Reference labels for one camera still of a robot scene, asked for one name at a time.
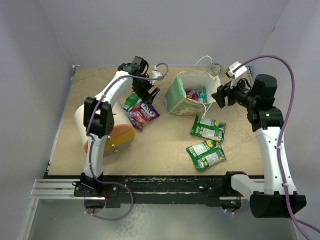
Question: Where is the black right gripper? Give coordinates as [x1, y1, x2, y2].
[212, 74, 258, 109]

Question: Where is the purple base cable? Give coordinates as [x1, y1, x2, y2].
[83, 183, 136, 221]
[223, 197, 251, 215]

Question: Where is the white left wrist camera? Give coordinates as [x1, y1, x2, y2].
[148, 66, 164, 81]

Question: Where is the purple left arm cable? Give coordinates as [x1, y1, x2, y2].
[85, 62, 169, 186]

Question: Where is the white orange toy drawer box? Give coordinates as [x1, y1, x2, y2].
[74, 101, 136, 157]

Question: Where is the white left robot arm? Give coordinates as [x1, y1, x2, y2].
[73, 56, 165, 196]

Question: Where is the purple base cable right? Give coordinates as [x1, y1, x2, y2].
[223, 197, 251, 215]

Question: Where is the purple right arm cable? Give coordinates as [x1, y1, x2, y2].
[233, 54, 320, 240]

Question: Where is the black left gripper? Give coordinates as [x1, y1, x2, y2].
[132, 75, 160, 106]

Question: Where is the green snack packet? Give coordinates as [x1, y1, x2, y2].
[190, 115, 227, 143]
[185, 140, 226, 172]
[121, 91, 142, 112]

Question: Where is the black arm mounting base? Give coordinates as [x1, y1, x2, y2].
[72, 175, 245, 211]

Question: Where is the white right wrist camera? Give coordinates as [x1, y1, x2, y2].
[226, 61, 248, 89]

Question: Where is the teal snack packet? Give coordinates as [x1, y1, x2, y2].
[197, 87, 207, 104]

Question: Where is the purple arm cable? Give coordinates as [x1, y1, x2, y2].
[233, 54, 320, 240]
[85, 62, 169, 186]

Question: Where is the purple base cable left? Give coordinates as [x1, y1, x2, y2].
[83, 183, 136, 221]

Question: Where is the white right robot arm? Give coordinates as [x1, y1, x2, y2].
[212, 74, 307, 218]

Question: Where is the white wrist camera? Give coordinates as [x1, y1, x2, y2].
[226, 61, 248, 89]
[148, 66, 164, 81]

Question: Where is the purple Fox's bag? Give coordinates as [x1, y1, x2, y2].
[126, 100, 160, 130]

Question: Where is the green paper gift bag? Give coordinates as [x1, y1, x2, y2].
[164, 55, 223, 116]

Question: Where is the red candy packet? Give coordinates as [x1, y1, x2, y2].
[185, 89, 199, 101]

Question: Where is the clear tape roll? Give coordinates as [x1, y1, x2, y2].
[209, 62, 224, 77]

